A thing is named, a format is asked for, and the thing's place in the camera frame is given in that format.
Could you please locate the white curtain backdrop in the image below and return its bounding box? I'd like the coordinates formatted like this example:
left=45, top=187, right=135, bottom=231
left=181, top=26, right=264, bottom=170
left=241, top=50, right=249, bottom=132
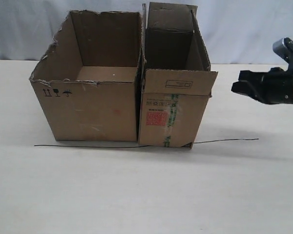
left=0, top=0, right=293, bottom=64

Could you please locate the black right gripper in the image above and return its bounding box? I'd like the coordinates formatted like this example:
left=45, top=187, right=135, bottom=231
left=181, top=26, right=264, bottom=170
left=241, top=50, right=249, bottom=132
left=231, top=67, right=293, bottom=104

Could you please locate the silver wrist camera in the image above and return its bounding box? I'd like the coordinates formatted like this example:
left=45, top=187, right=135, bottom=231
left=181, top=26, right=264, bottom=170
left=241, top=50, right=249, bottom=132
left=272, top=38, right=292, bottom=62

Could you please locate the torn open cardboard box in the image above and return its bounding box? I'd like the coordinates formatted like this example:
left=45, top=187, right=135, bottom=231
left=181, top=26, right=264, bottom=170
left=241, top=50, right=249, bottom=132
left=29, top=10, right=143, bottom=141

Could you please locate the cardboard box with red print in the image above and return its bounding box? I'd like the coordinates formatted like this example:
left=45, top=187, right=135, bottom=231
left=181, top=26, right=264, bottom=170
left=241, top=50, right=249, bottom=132
left=138, top=2, right=217, bottom=148

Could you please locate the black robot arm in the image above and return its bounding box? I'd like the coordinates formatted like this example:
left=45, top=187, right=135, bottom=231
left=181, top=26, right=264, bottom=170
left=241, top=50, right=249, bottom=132
left=231, top=37, right=293, bottom=105

